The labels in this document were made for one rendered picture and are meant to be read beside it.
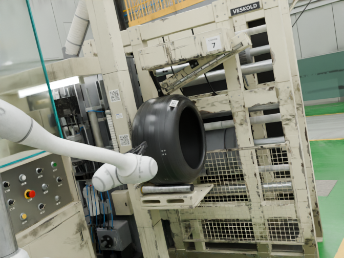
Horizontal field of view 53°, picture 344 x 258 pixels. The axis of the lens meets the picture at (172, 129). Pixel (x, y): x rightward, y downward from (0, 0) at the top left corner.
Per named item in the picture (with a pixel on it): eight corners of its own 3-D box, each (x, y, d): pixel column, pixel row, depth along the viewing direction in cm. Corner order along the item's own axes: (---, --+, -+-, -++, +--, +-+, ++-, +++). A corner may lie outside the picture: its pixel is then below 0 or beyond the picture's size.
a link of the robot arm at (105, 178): (112, 180, 163) (134, 176, 157) (92, 197, 150) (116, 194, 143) (103, 159, 160) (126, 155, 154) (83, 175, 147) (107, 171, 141)
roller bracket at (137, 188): (135, 200, 214) (132, 186, 213) (164, 179, 250) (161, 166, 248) (140, 200, 213) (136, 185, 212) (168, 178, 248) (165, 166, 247)
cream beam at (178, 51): (141, 71, 236) (136, 49, 234) (157, 69, 258) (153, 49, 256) (226, 51, 209) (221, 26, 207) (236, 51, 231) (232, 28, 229)
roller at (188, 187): (143, 185, 220) (144, 192, 220) (140, 187, 216) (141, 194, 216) (193, 183, 204) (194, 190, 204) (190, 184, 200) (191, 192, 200)
